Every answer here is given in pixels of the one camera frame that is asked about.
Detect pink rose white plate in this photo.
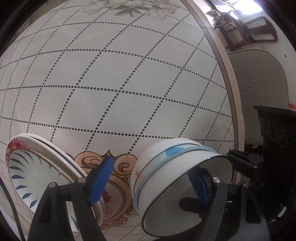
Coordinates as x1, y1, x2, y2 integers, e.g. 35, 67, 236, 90
4, 133, 105, 225

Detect blue leaf pattern plate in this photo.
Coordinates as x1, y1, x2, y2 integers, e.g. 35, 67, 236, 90
8, 149, 73, 223

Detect dark rim white bowl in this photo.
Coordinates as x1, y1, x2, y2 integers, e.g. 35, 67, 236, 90
138, 155, 232, 237

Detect white bowl red flowers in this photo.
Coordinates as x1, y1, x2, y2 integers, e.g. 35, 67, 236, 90
129, 138, 204, 193

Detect plain white plate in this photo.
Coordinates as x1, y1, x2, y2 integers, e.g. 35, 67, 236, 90
27, 133, 105, 225

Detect blue rim white bowl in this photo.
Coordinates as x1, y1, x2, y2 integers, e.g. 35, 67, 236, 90
130, 138, 219, 214

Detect grey upholstered chair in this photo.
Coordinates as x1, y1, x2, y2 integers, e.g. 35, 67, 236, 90
228, 49, 289, 145

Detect patterned diamond tablecloth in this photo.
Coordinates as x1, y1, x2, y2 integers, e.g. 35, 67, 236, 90
1, 1, 244, 240

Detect dark wooden chair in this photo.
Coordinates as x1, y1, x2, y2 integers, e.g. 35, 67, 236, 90
214, 16, 278, 52

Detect black cable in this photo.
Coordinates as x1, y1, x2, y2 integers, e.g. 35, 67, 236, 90
0, 178, 25, 241

